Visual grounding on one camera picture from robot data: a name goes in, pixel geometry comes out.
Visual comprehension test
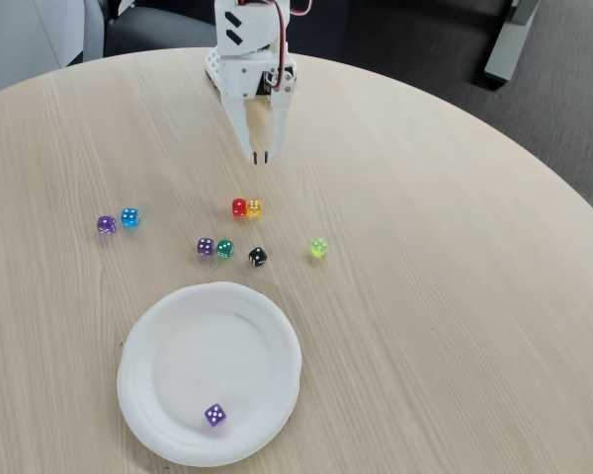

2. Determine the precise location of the white paper plate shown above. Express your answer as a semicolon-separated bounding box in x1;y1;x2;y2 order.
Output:
116;280;303;468

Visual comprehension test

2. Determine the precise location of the black office chair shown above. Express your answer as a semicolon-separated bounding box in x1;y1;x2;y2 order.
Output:
103;7;218;58

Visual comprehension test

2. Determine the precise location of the black seat cushion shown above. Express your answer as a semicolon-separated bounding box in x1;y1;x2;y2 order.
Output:
345;0;510;19

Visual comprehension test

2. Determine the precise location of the white cabinet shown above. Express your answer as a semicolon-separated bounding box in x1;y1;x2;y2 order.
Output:
0;0;105;98

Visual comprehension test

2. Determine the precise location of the grey desk leg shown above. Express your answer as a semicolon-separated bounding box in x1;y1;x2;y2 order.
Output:
483;0;543;85

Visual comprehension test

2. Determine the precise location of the red black servo cable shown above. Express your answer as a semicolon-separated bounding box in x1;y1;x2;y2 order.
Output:
269;0;317;93

